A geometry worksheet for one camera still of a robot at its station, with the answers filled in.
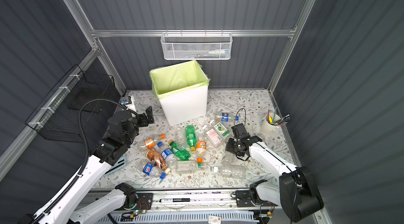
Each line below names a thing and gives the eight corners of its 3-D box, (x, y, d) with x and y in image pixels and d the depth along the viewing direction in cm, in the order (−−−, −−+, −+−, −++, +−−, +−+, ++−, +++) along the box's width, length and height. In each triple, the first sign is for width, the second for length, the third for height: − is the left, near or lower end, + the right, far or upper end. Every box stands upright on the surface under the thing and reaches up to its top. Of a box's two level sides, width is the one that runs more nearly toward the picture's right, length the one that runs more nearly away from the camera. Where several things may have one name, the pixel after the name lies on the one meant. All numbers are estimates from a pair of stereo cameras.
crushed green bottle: (164, 149, 91) (163, 147, 89) (171, 141, 94) (170, 139, 92) (184, 164, 85) (184, 162, 83) (191, 155, 88) (191, 153, 86)
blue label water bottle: (171, 168, 84) (170, 166, 81) (155, 148, 92) (153, 144, 88) (180, 161, 87) (179, 158, 83) (163, 142, 94) (161, 138, 91)
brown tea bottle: (147, 157, 89) (144, 153, 85) (154, 150, 91) (152, 146, 87) (166, 175, 82) (164, 172, 78) (173, 167, 85) (172, 164, 81)
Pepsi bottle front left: (138, 169, 85) (134, 166, 81) (143, 161, 88) (140, 157, 83) (162, 182, 81) (159, 179, 76) (167, 173, 84) (165, 170, 79)
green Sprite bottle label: (188, 153, 90) (188, 149, 86) (185, 129, 100) (184, 125, 96) (198, 151, 91) (198, 147, 87) (194, 128, 101) (193, 123, 97)
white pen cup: (259, 134, 99) (265, 124, 89) (260, 122, 104) (266, 111, 95) (274, 137, 97) (281, 127, 88) (274, 125, 103) (281, 114, 94)
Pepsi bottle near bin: (215, 123, 104) (215, 118, 99) (214, 117, 107) (215, 112, 102) (238, 123, 104) (239, 118, 99) (237, 117, 107) (238, 112, 102)
